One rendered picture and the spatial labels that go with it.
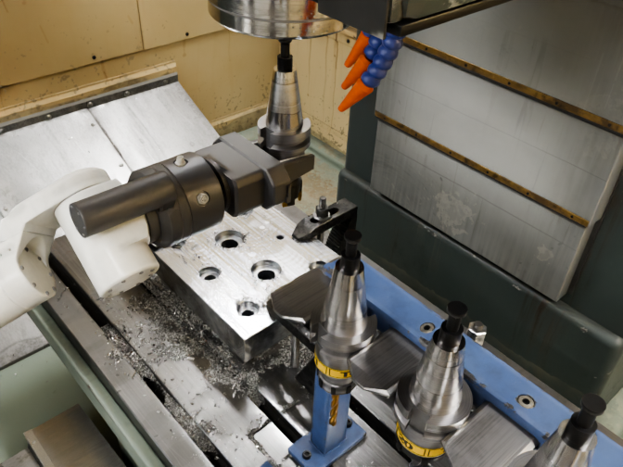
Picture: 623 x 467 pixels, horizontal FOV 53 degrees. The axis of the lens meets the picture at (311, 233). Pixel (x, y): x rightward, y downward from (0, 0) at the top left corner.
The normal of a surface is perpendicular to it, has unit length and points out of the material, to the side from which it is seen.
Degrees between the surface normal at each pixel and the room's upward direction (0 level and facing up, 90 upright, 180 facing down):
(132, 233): 35
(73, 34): 90
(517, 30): 90
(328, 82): 90
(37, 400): 0
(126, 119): 24
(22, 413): 0
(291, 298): 0
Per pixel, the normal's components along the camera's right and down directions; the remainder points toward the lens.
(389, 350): 0.04, -0.78
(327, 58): -0.72, 0.41
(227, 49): 0.66, 0.49
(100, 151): 0.30, -0.51
